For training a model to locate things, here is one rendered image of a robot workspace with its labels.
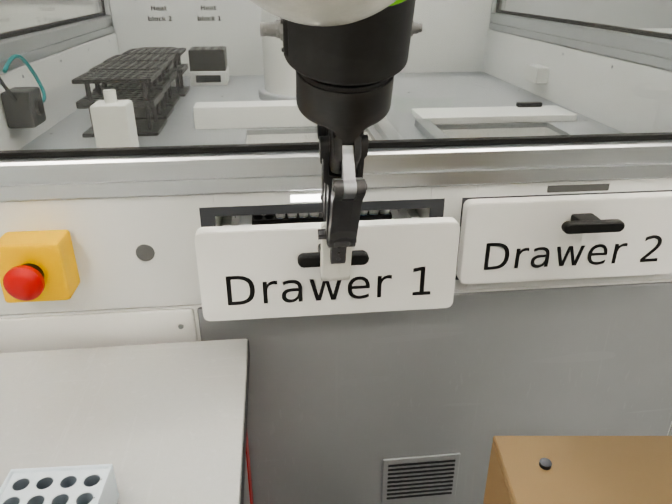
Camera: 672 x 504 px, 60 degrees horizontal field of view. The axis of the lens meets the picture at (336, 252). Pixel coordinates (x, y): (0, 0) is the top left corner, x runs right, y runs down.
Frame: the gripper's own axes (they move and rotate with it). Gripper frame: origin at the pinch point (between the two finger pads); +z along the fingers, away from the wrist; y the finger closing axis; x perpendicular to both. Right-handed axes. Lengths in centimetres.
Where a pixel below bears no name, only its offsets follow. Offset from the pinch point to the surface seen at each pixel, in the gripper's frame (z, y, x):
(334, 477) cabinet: 45.4, 3.2, 1.1
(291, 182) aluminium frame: 1.0, -12.6, -3.9
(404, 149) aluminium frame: -1.8, -14.5, 9.5
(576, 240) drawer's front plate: 8.4, -8.3, 31.5
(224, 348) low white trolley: 18.2, -2.2, -12.9
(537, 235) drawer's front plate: 7.5, -8.6, 26.3
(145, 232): 6.3, -10.9, -21.2
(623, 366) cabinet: 29, -3, 44
